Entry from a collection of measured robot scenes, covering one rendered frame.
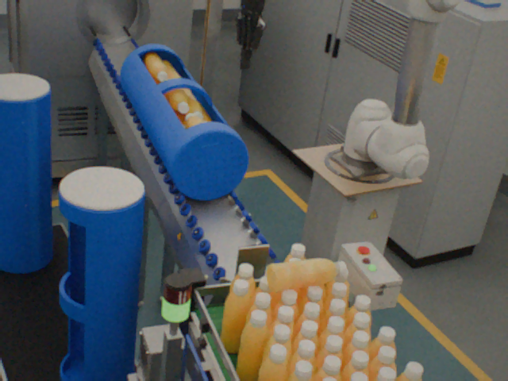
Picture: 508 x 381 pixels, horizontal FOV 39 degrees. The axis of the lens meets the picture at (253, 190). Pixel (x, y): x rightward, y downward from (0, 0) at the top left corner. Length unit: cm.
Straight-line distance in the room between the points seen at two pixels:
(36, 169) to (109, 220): 96
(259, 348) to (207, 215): 81
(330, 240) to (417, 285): 128
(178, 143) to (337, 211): 72
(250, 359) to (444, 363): 188
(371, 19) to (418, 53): 172
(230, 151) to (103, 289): 65
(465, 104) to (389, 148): 122
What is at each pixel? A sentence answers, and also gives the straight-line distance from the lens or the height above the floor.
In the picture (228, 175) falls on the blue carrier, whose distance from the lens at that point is 256.
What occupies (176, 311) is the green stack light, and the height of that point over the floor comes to 119.
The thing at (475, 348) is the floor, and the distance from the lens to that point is 379.
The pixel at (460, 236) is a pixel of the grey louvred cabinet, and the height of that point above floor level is 17.
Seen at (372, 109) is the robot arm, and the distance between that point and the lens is 274.
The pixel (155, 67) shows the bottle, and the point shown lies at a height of 119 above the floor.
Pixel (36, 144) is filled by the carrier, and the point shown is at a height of 82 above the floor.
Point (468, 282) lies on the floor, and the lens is 425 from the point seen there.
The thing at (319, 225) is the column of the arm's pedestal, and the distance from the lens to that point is 294.
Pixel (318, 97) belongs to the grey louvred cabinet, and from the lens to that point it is 466.
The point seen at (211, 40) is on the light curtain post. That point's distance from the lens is 348.
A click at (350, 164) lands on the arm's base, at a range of 282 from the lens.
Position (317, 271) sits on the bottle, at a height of 117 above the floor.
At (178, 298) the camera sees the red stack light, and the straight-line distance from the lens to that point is 167.
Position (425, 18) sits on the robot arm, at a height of 168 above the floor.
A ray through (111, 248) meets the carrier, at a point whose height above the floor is 88.
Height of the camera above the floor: 227
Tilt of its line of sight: 29 degrees down
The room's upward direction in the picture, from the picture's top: 8 degrees clockwise
